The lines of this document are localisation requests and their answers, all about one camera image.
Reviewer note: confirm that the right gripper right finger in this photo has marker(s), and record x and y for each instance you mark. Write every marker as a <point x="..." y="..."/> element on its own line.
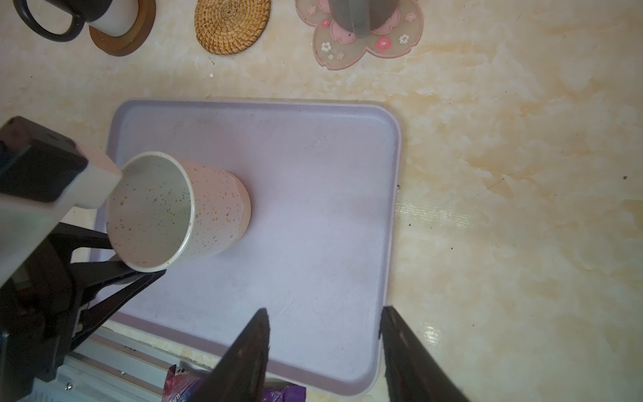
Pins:
<point x="411" y="373"/>

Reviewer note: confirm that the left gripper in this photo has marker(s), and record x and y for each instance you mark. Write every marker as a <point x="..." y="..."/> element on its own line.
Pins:
<point x="47" y="307"/>

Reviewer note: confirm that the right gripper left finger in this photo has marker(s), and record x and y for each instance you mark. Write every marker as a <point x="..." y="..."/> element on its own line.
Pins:
<point x="241" y="373"/>

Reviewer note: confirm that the white mug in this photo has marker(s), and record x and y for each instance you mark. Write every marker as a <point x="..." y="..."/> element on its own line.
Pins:
<point x="166" y="211"/>

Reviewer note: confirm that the brown wooden round coaster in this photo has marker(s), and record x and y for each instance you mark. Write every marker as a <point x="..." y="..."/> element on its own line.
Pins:
<point x="128" y="35"/>

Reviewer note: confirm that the black mug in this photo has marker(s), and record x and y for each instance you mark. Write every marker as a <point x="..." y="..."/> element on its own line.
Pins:
<point x="78" y="12"/>

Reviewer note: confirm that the woven rattan round coaster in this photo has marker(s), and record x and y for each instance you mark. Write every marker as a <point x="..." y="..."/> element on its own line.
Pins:
<point x="228" y="27"/>

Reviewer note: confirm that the pink flower coaster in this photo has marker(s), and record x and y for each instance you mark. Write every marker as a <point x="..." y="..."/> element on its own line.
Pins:
<point x="336" y="48"/>

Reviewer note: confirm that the grey mug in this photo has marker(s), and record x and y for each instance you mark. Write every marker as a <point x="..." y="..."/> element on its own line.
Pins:
<point x="361" y="17"/>

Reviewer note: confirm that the lavender tray mat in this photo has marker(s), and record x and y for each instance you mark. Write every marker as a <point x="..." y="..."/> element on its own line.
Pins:
<point x="323" y="180"/>

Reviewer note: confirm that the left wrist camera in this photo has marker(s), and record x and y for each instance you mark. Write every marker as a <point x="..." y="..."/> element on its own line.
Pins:
<point x="44" y="175"/>

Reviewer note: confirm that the aluminium front rail frame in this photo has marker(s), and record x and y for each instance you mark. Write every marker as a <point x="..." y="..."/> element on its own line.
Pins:
<point x="118" y="363"/>

